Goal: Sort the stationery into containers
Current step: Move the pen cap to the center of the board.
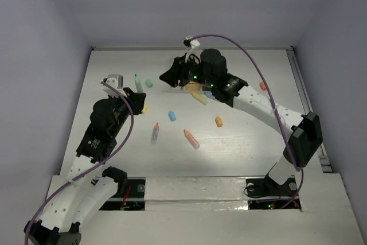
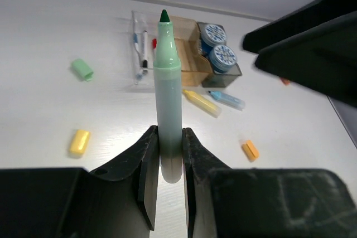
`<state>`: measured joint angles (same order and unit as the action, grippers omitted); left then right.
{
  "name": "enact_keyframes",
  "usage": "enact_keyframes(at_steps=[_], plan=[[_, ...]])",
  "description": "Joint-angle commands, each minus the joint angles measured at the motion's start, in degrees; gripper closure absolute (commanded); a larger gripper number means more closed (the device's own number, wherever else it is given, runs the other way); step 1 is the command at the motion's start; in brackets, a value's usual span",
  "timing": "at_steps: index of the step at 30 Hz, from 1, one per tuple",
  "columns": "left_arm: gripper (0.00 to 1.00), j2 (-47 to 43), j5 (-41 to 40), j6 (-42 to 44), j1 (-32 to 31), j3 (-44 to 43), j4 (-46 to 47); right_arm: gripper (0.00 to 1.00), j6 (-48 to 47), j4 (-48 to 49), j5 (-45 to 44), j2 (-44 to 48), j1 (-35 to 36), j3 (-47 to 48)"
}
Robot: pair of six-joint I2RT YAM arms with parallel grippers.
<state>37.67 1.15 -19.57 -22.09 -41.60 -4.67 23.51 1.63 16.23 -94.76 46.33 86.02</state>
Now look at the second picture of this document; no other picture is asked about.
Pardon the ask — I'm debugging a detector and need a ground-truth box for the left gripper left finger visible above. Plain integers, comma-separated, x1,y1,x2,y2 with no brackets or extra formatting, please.
1,125,159,237

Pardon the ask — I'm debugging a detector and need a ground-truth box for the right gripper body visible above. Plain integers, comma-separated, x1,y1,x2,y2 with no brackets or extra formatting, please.
242,0,356,106

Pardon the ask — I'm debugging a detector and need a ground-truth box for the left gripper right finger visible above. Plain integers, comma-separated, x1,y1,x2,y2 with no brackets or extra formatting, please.
182,128,356,237

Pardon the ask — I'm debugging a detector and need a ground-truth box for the blue highlighter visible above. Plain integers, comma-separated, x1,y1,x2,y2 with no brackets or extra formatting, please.
208,90,245,110

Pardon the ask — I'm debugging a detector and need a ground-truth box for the green highlighter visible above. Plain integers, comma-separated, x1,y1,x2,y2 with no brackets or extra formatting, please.
153,9,182,183

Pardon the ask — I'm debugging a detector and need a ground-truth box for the blue capped white pen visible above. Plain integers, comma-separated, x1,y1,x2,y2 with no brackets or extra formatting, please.
133,33,143,81

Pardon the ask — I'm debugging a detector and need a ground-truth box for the green highlighter cap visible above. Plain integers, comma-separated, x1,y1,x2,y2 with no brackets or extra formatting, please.
71,59,94,81

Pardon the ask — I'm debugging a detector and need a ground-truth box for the red capped white pen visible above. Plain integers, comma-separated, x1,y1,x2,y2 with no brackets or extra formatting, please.
151,38,157,58

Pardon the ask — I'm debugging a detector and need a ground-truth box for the black capped white pen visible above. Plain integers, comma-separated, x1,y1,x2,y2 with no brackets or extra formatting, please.
142,30,148,69

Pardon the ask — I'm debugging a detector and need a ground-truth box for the small orange cap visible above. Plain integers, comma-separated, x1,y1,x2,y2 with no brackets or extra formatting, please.
281,78,291,86

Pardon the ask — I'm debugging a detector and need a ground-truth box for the orange highlighter cap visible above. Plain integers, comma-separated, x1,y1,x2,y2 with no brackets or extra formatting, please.
242,140,259,162

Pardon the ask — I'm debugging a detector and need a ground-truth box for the yellow highlighter cap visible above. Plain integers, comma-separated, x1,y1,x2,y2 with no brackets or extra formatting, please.
69,129,91,157

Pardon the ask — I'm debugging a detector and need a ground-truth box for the yellow highlighter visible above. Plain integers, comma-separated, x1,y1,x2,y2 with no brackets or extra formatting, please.
182,89,221,118

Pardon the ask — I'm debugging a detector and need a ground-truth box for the dark grey plastic container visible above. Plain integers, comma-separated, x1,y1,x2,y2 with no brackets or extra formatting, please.
196,21,243,89

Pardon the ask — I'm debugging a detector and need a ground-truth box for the clear plastic container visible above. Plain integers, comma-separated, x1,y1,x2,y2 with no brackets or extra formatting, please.
129,11,157,93

